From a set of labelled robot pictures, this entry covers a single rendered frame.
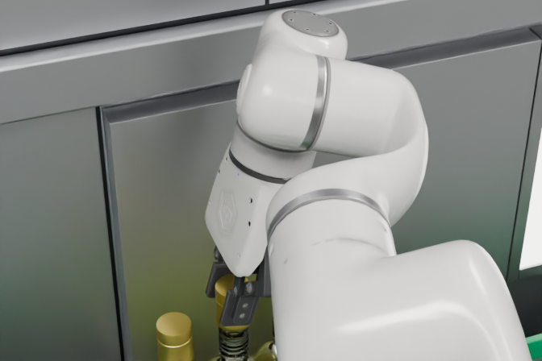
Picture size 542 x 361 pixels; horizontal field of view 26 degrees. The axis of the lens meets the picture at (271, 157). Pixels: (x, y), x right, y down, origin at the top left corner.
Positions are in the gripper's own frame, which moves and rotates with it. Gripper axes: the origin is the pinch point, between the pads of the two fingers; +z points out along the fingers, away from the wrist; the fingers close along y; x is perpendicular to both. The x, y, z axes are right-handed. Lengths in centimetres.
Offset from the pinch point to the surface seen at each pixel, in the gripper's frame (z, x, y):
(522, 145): -9.9, 37.2, -12.2
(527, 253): 5.6, 44.7, -12.5
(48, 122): -9.3, -15.9, -15.3
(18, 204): 0.3, -17.5, -15.3
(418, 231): 1.9, 27.7, -12.2
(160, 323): 4.1, -6.1, -0.8
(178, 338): 4.3, -4.9, 1.2
